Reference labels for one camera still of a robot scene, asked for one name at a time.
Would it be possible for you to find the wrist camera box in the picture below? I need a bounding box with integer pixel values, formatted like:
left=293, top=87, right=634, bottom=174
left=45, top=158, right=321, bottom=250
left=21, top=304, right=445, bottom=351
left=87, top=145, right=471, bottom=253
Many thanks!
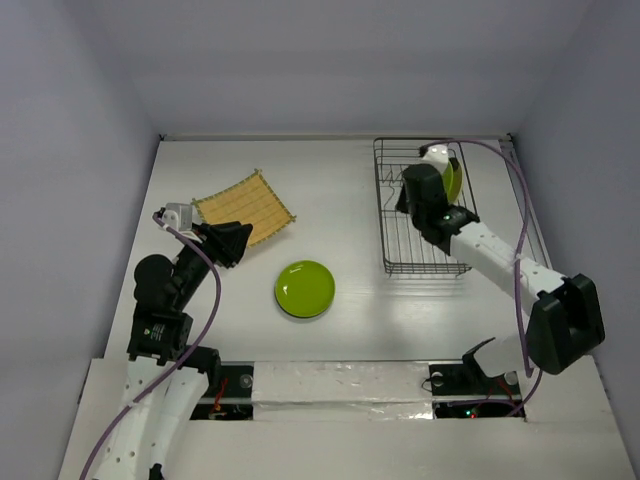
left=419, top=144, right=449, bottom=175
left=159, top=203, right=194, bottom=233

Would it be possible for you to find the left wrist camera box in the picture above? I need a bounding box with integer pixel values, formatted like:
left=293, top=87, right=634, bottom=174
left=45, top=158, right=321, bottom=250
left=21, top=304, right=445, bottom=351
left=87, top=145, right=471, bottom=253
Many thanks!
left=159, top=203, right=194, bottom=233

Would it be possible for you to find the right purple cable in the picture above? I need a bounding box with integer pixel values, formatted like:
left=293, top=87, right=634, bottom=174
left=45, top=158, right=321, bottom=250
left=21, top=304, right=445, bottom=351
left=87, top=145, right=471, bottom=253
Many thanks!
left=449, top=139, right=544, bottom=419

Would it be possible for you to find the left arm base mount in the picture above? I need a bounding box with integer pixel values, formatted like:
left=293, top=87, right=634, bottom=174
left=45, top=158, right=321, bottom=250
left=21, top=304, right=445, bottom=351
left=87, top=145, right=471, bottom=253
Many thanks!
left=190, top=362, right=254, bottom=421

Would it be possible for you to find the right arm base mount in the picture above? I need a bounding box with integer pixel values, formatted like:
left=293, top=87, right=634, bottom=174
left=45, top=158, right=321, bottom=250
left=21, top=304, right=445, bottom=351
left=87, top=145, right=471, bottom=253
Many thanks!
left=421, top=338, right=525, bottom=420

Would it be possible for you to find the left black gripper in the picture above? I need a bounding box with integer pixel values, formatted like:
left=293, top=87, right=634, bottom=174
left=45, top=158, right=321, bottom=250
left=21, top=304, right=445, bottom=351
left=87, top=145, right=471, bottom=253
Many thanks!
left=172, top=220, right=252, bottom=307

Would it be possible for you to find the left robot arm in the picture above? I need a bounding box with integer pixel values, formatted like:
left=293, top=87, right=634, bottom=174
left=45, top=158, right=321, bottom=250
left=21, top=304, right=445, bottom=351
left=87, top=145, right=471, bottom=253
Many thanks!
left=80, top=215, right=253, bottom=479

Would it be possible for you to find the green round plate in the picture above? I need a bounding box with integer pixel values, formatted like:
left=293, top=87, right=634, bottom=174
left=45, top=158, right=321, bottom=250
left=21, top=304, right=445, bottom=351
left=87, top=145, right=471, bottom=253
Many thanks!
left=274, top=260, right=336, bottom=319

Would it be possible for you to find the white foam front panel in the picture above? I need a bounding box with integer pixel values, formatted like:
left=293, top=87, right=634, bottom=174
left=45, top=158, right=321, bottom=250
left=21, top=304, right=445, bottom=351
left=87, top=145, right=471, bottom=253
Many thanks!
left=251, top=361, right=434, bottom=422

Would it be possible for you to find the purple cable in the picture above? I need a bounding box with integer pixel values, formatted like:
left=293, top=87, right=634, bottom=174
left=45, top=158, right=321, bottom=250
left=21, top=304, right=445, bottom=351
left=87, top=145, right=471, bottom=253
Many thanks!
left=449, top=139, right=544, bottom=419
left=77, top=209, right=225, bottom=479

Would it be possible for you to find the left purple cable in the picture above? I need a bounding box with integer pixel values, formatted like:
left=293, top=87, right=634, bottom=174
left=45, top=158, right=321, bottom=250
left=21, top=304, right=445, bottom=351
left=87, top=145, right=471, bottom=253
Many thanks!
left=77, top=209, right=225, bottom=479

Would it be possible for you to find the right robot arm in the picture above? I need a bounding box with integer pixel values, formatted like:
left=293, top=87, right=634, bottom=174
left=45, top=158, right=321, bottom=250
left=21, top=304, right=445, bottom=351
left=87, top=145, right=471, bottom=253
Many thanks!
left=396, top=163, right=605, bottom=375

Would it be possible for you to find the square bamboo woven plate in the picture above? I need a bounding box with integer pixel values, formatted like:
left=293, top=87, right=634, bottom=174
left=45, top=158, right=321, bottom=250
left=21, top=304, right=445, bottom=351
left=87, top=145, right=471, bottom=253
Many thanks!
left=192, top=169, right=296, bottom=248

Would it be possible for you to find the black wire dish rack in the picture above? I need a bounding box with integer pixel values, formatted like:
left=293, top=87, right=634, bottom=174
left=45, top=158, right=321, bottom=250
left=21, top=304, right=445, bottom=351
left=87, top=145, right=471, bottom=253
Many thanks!
left=373, top=137, right=477, bottom=279

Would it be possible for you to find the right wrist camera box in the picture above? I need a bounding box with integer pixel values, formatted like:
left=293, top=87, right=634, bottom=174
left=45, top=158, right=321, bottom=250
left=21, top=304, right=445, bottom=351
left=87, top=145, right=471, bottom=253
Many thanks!
left=419, top=144, right=449, bottom=175

